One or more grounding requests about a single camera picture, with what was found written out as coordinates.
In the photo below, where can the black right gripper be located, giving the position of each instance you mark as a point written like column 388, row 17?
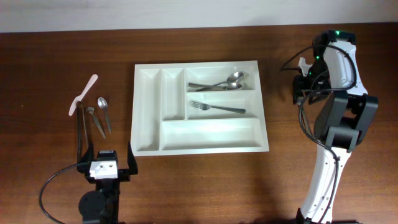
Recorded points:
column 299, row 86

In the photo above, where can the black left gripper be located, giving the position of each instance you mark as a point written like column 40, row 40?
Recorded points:
column 124, row 174

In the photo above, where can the metal tongs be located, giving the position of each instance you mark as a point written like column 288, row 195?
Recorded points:
column 81, row 129

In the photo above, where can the large metal spoon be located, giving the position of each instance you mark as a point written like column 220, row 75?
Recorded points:
column 235, row 77
column 226, row 86

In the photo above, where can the metal fork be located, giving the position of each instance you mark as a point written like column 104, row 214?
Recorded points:
column 305, row 122
column 205, row 107

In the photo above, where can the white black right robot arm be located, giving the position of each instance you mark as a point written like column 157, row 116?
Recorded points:
column 335, row 112

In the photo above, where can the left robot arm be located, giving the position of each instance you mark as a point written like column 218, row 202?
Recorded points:
column 101, row 205

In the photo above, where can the small bent metal spoon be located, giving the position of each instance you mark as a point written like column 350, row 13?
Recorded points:
column 91, row 111

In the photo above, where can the small metal teaspoon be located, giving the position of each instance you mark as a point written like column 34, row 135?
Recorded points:
column 102, row 103

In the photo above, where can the white plastic cutlery tray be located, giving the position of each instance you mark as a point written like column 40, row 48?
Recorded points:
column 164, row 123

